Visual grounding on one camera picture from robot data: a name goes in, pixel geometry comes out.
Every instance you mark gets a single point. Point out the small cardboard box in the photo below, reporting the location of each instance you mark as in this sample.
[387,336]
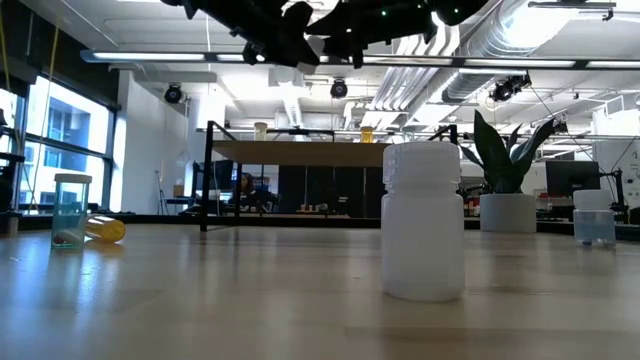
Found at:
[178,190]

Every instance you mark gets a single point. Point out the white opaque plastic bottle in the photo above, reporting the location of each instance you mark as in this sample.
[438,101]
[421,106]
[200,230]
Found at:
[422,240]

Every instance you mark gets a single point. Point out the black aluminium rig frame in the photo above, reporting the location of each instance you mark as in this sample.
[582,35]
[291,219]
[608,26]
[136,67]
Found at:
[150,218]

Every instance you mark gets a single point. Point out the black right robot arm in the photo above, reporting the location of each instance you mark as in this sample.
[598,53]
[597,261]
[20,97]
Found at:
[472,10]

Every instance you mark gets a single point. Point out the green snake plant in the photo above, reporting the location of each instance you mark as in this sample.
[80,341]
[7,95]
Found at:
[492,160]

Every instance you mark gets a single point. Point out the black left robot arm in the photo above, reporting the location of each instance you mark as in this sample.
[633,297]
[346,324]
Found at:
[190,7]

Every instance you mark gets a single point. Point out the black computer monitor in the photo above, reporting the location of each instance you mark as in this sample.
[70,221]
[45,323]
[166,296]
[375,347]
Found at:
[223,175]
[570,175]

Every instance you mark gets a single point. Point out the black round ceiling spotlight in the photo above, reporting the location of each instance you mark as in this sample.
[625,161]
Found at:
[173,93]
[338,88]

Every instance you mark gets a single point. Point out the white round plant pot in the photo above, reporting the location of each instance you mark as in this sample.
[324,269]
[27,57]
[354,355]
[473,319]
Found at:
[507,212]

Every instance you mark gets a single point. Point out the black cabinet row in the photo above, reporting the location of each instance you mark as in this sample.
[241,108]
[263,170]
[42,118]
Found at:
[320,190]

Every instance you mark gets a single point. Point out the black ceiling track fixture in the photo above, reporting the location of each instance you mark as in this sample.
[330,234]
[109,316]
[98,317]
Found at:
[510,87]

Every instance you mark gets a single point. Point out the person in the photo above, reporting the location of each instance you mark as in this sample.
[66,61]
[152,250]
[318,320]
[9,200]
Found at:
[246,184]

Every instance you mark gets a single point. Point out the pale yellow pill bottle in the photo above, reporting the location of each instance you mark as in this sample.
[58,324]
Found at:
[260,132]

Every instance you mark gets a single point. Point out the clear pill bottle white cap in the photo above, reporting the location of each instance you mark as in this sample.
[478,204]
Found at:
[594,227]

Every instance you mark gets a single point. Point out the silver ventilation duct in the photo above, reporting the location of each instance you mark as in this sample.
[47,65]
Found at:
[470,82]

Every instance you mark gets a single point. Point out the wooden shelf black metal frame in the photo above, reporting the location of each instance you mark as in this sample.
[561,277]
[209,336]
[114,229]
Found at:
[300,152]

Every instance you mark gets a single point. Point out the long linear ceiling light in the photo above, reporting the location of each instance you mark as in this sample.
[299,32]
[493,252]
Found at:
[150,56]

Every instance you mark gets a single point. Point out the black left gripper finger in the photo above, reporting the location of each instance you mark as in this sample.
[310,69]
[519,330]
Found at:
[252,54]
[300,52]

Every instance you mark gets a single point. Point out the teal pill bottle white cap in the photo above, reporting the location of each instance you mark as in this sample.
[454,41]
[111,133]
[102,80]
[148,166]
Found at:
[70,215]

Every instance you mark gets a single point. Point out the orange pill bottle white cap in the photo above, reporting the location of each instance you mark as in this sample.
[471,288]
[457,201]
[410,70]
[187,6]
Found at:
[107,229]
[367,135]

